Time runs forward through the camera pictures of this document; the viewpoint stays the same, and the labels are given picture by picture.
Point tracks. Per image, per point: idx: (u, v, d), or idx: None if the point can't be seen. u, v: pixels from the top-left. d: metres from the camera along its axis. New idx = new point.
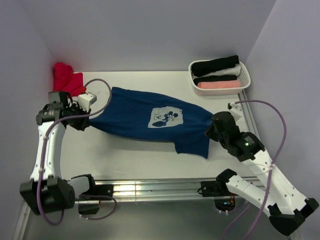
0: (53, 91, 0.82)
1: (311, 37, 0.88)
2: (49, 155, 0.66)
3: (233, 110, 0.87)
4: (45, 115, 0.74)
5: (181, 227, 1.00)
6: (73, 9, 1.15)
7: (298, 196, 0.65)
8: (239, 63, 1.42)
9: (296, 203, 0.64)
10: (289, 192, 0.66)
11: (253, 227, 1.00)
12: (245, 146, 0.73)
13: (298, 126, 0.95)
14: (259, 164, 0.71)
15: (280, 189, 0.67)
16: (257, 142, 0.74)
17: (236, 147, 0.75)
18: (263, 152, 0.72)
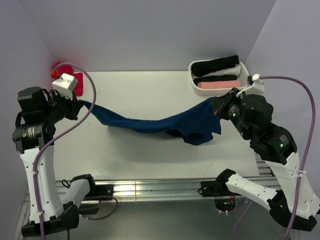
0: (21, 98, 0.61)
1: (311, 38, 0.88)
2: (44, 194, 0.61)
3: (254, 86, 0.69)
4: (24, 138, 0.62)
5: (181, 228, 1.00)
6: (72, 8, 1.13)
7: (314, 200, 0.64)
8: (239, 63, 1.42)
9: (312, 209, 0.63)
10: (309, 199, 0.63)
11: (252, 227, 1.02)
12: (280, 147, 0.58)
13: (298, 127, 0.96)
14: (289, 170, 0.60)
15: (302, 196, 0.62)
16: (291, 142, 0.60)
17: (266, 146, 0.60)
18: (295, 155, 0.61)
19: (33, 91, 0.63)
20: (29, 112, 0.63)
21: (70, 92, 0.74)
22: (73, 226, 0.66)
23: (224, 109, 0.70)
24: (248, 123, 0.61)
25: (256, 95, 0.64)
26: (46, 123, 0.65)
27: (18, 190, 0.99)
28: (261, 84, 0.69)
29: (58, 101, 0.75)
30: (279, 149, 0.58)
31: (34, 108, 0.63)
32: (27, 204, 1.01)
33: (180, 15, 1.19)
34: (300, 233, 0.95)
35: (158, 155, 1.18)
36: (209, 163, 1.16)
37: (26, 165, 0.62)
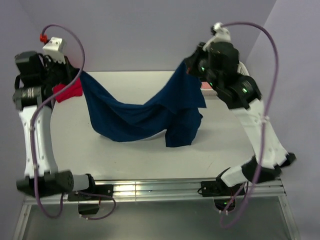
0: (18, 59, 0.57)
1: (310, 37, 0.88)
2: (39, 150, 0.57)
3: (218, 36, 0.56)
4: (24, 99, 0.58)
5: (181, 227, 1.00)
6: (73, 8, 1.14)
7: (280, 150, 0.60)
8: (239, 63, 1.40)
9: (278, 157, 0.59)
10: (273, 146, 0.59)
11: (253, 227, 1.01)
12: (244, 93, 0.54)
13: (299, 127, 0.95)
14: (253, 116, 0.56)
15: (267, 143, 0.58)
16: (255, 90, 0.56)
17: (231, 92, 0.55)
18: (258, 103, 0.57)
19: (29, 53, 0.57)
20: (26, 75, 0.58)
21: (62, 54, 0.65)
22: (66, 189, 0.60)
23: (193, 65, 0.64)
24: (216, 71, 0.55)
25: (226, 43, 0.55)
26: (43, 85, 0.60)
27: (19, 189, 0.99)
28: (226, 33, 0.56)
29: (52, 65, 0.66)
30: (243, 97, 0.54)
31: (31, 71, 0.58)
32: (27, 204, 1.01)
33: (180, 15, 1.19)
34: (300, 232, 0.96)
35: (158, 155, 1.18)
36: (209, 162, 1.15)
37: (24, 122, 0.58)
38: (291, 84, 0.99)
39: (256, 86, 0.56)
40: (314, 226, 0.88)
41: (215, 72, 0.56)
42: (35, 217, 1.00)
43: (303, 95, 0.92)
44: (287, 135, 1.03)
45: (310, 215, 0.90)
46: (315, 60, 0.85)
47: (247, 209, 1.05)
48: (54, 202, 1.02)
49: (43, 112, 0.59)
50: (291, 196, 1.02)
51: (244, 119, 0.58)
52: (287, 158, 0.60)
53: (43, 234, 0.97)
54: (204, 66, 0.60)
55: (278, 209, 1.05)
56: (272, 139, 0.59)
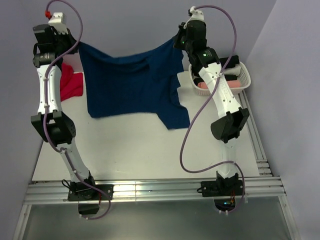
0: (35, 30, 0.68)
1: (310, 38, 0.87)
2: (51, 93, 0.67)
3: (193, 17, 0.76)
4: (42, 60, 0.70)
5: (182, 227, 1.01)
6: None
7: (234, 103, 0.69)
8: (239, 63, 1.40)
9: (230, 108, 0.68)
10: (227, 98, 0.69)
11: (253, 227, 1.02)
12: (203, 56, 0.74)
13: (299, 130, 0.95)
14: (209, 72, 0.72)
15: (221, 94, 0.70)
16: (214, 55, 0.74)
17: (195, 58, 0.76)
18: (216, 65, 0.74)
19: (44, 25, 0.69)
20: (44, 43, 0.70)
21: (65, 25, 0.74)
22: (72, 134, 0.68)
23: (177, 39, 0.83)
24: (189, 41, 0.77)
25: (199, 22, 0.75)
26: (56, 51, 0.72)
27: (18, 190, 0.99)
28: (199, 14, 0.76)
29: (59, 37, 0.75)
30: (203, 58, 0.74)
31: (46, 40, 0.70)
32: (27, 204, 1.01)
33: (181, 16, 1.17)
34: (300, 233, 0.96)
35: (158, 155, 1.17)
36: (209, 163, 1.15)
37: (40, 75, 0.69)
38: (293, 86, 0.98)
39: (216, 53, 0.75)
40: (313, 227, 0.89)
41: (189, 42, 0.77)
42: (35, 216, 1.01)
43: (305, 98, 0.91)
44: (288, 137, 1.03)
45: (310, 216, 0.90)
46: (317, 62, 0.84)
47: (247, 209, 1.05)
48: (54, 202, 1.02)
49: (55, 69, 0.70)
50: (291, 196, 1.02)
51: (205, 77, 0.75)
52: (239, 111, 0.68)
53: (43, 234, 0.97)
54: (183, 40, 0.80)
55: (278, 209, 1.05)
56: (227, 94, 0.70)
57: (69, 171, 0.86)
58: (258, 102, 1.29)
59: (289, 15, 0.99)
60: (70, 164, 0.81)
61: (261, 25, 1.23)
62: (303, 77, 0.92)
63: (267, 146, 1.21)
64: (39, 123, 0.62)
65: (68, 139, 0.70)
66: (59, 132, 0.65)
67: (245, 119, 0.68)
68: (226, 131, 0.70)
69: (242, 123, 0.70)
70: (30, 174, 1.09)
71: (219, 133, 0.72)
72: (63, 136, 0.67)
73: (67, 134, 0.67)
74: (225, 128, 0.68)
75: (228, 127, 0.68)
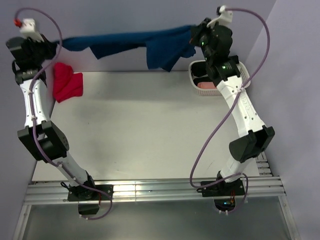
0: (10, 46, 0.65)
1: (310, 40, 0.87)
2: (37, 106, 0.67)
3: (221, 18, 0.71)
4: (25, 76, 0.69)
5: (182, 227, 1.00)
6: None
7: (257, 120, 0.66)
8: (239, 63, 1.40)
9: (253, 126, 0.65)
10: (249, 116, 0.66)
11: (253, 227, 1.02)
12: (223, 70, 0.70)
13: (299, 130, 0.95)
14: (229, 86, 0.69)
15: (243, 111, 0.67)
16: (234, 69, 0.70)
17: (213, 69, 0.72)
18: (237, 78, 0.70)
19: (19, 41, 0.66)
20: (22, 60, 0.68)
21: (38, 33, 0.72)
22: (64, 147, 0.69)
23: (196, 37, 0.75)
24: (212, 49, 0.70)
25: (225, 28, 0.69)
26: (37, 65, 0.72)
27: (18, 191, 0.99)
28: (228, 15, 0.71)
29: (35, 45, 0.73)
30: (222, 72, 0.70)
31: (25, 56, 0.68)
32: (27, 204, 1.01)
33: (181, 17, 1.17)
34: (300, 233, 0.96)
35: (158, 155, 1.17)
36: (209, 162, 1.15)
37: (24, 91, 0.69)
38: (293, 86, 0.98)
39: (237, 67, 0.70)
40: (314, 228, 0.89)
41: (211, 48, 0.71)
42: (35, 216, 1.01)
43: (305, 99, 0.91)
44: (287, 137, 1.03)
45: (311, 216, 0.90)
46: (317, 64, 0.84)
47: (246, 209, 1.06)
48: (54, 202, 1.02)
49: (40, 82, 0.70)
50: (291, 196, 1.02)
51: (223, 91, 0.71)
52: (263, 130, 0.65)
53: (43, 234, 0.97)
54: (205, 41, 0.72)
55: (278, 208, 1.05)
56: (249, 110, 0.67)
57: (68, 179, 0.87)
58: (258, 102, 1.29)
59: (289, 16, 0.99)
60: (68, 174, 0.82)
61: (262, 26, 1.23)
62: (302, 78, 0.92)
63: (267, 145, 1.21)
64: (28, 137, 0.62)
65: (63, 152, 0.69)
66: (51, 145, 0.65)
67: (268, 139, 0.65)
68: (247, 151, 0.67)
69: (264, 143, 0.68)
70: (30, 175, 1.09)
71: (239, 153, 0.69)
72: (57, 149, 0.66)
73: (59, 146, 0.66)
74: (247, 147, 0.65)
75: (250, 147, 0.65)
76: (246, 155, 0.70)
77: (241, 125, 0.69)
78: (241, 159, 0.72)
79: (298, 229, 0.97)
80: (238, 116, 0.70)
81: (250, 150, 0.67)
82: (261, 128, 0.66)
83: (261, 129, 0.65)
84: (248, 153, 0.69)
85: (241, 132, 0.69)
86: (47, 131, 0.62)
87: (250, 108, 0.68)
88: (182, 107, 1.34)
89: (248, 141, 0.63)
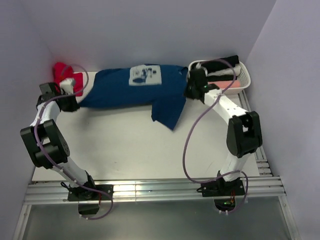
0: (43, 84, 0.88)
1: (310, 40, 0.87)
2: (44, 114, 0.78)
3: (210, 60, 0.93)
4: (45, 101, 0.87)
5: (182, 227, 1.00)
6: (71, 9, 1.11)
7: (239, 109, 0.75)
8: (239, 63, 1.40)
9: (235, 112, 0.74)
10: (231, 107, 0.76)
11: (253, 227, 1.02)
12: (203, 88, 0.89)
13: (298, 131, 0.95)
14: (211, 94, 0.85)
15: (224, 106, 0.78)
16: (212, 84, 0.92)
17: (198, 92, 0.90)
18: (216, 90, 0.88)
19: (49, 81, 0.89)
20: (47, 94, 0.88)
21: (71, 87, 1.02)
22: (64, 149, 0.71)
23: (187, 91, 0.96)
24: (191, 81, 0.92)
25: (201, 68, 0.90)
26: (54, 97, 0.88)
27: (18, 190, 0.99)
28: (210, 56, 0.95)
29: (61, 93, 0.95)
30: (204, 90, 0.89)
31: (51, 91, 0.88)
32: (27, 204, 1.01)
33: (180, 17, 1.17)
34: (300, 233, 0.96)
35: (158, 155, 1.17)
36: (209, 162, 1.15)
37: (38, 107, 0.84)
38: (293, 87, 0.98)
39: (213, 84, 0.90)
40: (313, 228, 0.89)
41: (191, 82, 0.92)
42: (35, 216, 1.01)
43: (305, 99, 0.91)
44: (287, 137, 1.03)
45: (311, 216, 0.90)
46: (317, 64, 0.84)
47: (246, 209, 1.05)
48: (54, 202, 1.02)
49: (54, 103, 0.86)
50: (291, 196, 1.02)
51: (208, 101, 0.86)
52: (246, 114, 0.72)
53: (43, 234, 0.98)
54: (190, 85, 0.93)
55: (278, 209, 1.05)
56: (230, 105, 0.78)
57: (69, 181, 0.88)
58: (258, 102, 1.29)
59: (289, 16, 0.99)
60: (68, 177, 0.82)
61: (262, 26, 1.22)
62: (302, 78, 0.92)
63: (267, 145, 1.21)
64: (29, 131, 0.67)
65: (63, 159, 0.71)
66: (52, 148, 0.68)
67: (255, 121, 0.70)
68: (240, 137, 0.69)
69: (254, 129, 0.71)
70: (30, 174, 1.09)
71: (234, 144, 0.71)
72: (57, 156, 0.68)
73: (60, 152, 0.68)
74: (236, 131, 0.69)
75: (240, 131, 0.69)
76: (243, 146, 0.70)
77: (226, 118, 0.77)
78: (241, 153, 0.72)
79: (298, 230, 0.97)
80: (222, 113, 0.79)
81: (242, 135, 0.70)
82: (244, 114, 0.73)
83: (244, 114, 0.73)
84: (245, 143, 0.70)
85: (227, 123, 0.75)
86: (47, 126, 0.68)
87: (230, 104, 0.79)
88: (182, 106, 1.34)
89: (233, 122, 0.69)
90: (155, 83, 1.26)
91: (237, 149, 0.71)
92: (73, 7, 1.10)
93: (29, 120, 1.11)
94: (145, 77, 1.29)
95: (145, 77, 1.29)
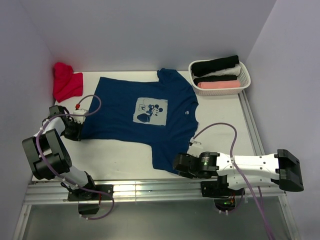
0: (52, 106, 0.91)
1: (312, 41, 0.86)
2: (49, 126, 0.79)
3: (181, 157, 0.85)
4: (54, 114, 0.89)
5: (181, 227, 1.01)
6: (70, 9, 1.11)
7: (267, 157, 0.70)
8: (239, 63, 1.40)
9: (272, 165, 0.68)
10: (261, 163, 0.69)
11: (253, 227, 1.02)
12: (206, 166, 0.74)
13: (299, 131, 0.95)
14: (225, 166, 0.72)
15: (252, 167, 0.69)
16: (210, 155, 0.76)
17: (205, 172, 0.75)
18: (219, 157, 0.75)
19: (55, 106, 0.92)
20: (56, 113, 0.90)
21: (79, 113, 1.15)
22: (67, 158, 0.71)
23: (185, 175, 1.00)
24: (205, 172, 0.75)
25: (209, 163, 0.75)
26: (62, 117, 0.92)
27: (18, 190, 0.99)
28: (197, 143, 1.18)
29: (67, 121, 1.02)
30: (210, 168, 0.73)
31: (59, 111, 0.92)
32: (27, 204, 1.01)
33: (181, 16, 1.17)
34: (300, 233, 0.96)
35: (155, 168, 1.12)
36: None
37: (44, 121, 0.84)
38: (293, 88, 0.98)
39: (209, 153, 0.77)
40: (313, 229, 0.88)
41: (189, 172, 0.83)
42: (35, 216, 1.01)
43: (307, 99, 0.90)
44: (288, 137, 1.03)
45: (311, 215, 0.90)
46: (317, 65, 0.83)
47: (246, 209, 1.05)
48: (54, 202, 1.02)
49: (59, 118, 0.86)
50: (291, 196, 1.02)
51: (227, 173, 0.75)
52: (278, 156, 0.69)
53: (43, 234, 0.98)
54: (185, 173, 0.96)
55: (278, 208, 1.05)
56: (254, 161, 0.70)
57: (69, 184, 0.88)
58: (258, 103, 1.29)
59: (289, 19, 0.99)
60: (70, 181, 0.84)
61: (262, 26, 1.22)
62: (303, 79, 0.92)
63: (266, 145, 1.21)
64: (30, 142, 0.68)
65: (65, 169, 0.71)
66: (54, 159, 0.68)
67: (288, 155, 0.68)
68: (297, 179, 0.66)
69: (293, 159, 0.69)
70: (30, 174, 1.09)
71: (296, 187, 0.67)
72: (59, 166, 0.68)
73: (62, 163, 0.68)
74: (295, 180, 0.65)
75: (293, 175, 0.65)
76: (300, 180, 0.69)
77: (265, 174, 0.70)
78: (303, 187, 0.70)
79: (298, 229, 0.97)
80: (253, 172, 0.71)
81: (294, 174, 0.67)
82: (276, 158, 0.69)
83: (277, 159, 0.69)
84: (299, 178, 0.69)
85: (273, 177, 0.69)
86: (48, 136, 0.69)
87: (253, 160, 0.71)
88: (184, 117, 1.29)
89: (291, 179, 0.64)
90: (158, 121, 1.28)
91: (301, 187, 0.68)
92: (72, 7, 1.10)
93: (29, 119, 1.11)
94: (150, 114, 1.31)
95: (151, 114, 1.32)
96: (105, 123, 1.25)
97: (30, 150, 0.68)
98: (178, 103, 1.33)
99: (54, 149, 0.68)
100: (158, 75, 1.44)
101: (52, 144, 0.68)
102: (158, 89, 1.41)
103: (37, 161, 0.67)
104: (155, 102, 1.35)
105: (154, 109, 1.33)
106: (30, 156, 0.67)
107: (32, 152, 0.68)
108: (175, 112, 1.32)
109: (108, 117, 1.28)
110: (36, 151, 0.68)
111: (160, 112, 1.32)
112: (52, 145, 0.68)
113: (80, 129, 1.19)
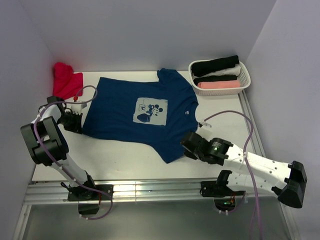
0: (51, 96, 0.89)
1: (312, 40, 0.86)
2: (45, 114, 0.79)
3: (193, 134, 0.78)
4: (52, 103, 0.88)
5: (181, 227, 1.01)
6: (70, 9, 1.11)
7: (280, 166, 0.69)
8: (239, 63, 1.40)
9: (282, 173, 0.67)
10: (271, 168, 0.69)
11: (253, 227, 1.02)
12: (217, 152, 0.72)
13: (299, 130, 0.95)
14: (235, 157, 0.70)
15: (263, 168, 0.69)
16: (223, 142, 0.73)
17: (212, 157, 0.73)
18: (231, 147, 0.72)
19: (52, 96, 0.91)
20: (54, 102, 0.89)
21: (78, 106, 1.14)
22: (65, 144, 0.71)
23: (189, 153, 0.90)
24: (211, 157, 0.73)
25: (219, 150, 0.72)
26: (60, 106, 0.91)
27: (18, 190, 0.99)
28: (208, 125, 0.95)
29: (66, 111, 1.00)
30: (220, 154, 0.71)
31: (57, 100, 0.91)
32: (27, 204, 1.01)
33: (180, 16, 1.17)
34: (300, 233, 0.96)
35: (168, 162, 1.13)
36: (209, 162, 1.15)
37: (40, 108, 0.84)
38: (293, 88, 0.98)
39: (221, 140, 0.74)
40: (313, 229, 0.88)
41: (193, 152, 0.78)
42: (35, 216, 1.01)
43: (306, 99, 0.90)
44: (288, 137, 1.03)
45: (310, 215, 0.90)
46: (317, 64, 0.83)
47: (247, 209, 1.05)
48: (54, 202, 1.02)
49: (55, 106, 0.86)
50: None
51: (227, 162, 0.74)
52: (292, 168, 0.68)
53: (43, 234, 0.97)
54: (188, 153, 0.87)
55: (278, 208, 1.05)
56: (267, 163, 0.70)
57: (68, 180, 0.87)
58: (258, 102, 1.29)
59: (289, 18, 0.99)
60: (68, 175, 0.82)
61: (262, 26, 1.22)
62: (303, 78, 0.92)
63: (266, 145, 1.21)
64: (27, 128, 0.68)
65: (62, 156, 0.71)
66: (52, 145, 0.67)
67: (302, 171, 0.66)
68: (301, 196, 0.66)
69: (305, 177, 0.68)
70: (30, 174, 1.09)
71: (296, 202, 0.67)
72: (56, 152, 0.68)
73: (60, 149, 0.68)
74: (299, 195, 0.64)
75: (299, 190, 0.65)
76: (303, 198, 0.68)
77: (270, 179, 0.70)
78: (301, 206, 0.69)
79: (298, 229, 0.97)
80: (260, 173, 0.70)
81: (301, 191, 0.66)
82: (289, 169, 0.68)
83: (290, 170, 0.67)
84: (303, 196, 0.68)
85: (277, 185, 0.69)
86: (45, 123, 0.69)
87: (265, 162, 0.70)
88: (184, 117, 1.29)
89: (296, 191, 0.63)
90: (158, 121, 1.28)
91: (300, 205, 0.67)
92: (72, 7, 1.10)
93: (29, 119, 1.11)
94: (150, 114, 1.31)
95: (151, 114, 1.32)
96: (105, 123, 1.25)
97: (27, 136, 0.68)
98: (178, 103, 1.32)
99: (52, 136, 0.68)
100: (159, 75, 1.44)
101: (49, 130, 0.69)
102: (158, 89, 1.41)
103: (35, 147, 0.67)
104: (155, 102, 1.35)
105: (154, 109, 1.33)
106: (29, 143, 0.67)
107: (30, 138, 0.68)
108: (175, 112, 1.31)
109: (108, 117, 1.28)
110: (34, 137, 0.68)
111: (160, 112, 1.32)
112: (50, 132, 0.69)
113: (79, 121, 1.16)
